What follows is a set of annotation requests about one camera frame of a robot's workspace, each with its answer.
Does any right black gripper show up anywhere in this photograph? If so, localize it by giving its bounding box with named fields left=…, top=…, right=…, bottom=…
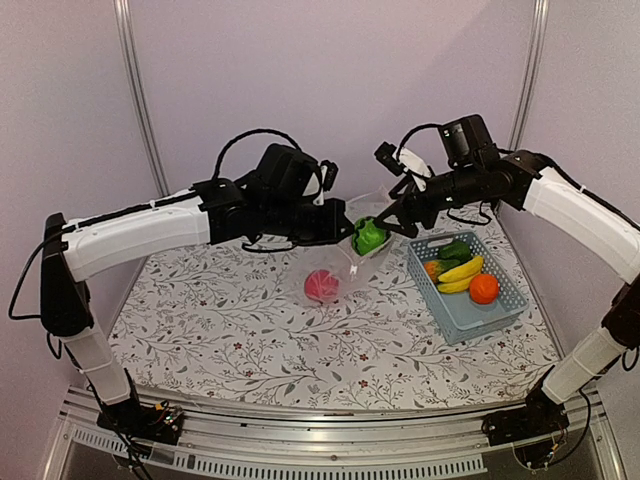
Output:
left=373, top=162, right=484, bottom=237

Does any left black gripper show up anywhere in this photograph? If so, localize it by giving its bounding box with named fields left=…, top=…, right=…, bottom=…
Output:
left=261, top=196, right=355, bottom=247

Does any green toy watermelon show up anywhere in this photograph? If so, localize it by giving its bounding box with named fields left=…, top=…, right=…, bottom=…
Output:
left=351, top=216, right=391, bottom=256

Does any orange green toy mango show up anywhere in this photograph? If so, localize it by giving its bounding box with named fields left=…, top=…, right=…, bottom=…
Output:
left=424, top=259, right=460, bottom=284

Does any clear zip top bag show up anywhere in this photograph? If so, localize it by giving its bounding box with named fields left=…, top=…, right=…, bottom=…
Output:
left=292, top=187, right=395, bottom=304

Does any red toy apple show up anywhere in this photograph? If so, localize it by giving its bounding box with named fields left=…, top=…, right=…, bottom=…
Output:
left=304, top=269, right=340, bottom=303

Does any yellow toy banana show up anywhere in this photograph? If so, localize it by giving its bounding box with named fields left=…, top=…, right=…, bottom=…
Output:
left=437, top=256, right=484, bottom=294

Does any orange toy orange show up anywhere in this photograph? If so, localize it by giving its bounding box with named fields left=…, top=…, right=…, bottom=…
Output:
left=469, top=274, right=500, bottom=305

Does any light blue perforated basket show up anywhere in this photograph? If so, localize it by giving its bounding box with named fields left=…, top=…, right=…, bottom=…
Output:
left=407, top=230, right=529, bottom=345

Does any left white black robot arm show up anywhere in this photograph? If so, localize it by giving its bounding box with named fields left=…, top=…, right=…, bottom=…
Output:
left=40, top=144, right=354, bottom=434

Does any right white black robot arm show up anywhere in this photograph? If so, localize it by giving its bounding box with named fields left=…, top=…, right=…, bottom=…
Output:
left=374, top=114, right=639, bottom=436

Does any green toy pepper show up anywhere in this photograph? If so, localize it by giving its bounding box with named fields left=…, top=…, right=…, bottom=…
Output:
left=437, top=240, right=472, bottom=263

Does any floral patterned table mat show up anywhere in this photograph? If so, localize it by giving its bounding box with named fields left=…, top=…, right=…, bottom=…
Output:
left=110, top=239, right=558, bottom=409

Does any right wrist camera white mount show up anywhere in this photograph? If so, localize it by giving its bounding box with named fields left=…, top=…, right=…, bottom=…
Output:
left=374, top=123, right=441, bottom=192

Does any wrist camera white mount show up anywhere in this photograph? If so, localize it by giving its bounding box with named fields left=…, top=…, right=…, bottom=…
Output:
left=314, top=159, right=339, bottom=206
left=374, top=123, right=441, bottom=192

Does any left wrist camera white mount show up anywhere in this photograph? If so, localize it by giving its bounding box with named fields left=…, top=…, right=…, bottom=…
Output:
left=314, top=159, right=339, bottom=206

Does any left black braided cable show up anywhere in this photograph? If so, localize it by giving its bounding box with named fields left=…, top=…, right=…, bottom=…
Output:
left=212, top=128, right=306, bottom=184

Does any front aluminium rail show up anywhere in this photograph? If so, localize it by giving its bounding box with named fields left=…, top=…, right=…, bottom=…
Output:
left=42, top=388, right=630, bottom=479

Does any right aluminium frame post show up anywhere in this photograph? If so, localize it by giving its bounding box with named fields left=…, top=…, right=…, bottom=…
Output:
left=508, top=0, right=550, bottom=150

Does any aluminium frame post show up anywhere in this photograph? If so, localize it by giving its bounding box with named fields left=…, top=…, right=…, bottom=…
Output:
left=508, top=0, right=550, bottom=150
left=113, top=0, right=170, bottom=196

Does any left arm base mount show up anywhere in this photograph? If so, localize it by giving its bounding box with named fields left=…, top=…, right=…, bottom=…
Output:
left=95, top=369, right=184, bottom=445

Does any left aluminium frame post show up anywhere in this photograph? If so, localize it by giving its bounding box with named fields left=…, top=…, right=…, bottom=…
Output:
left=113, top=0, right=170, bottom=196

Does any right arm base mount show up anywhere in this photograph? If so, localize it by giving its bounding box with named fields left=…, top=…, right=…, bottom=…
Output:
left=481, top=383, right=570, bottom=469

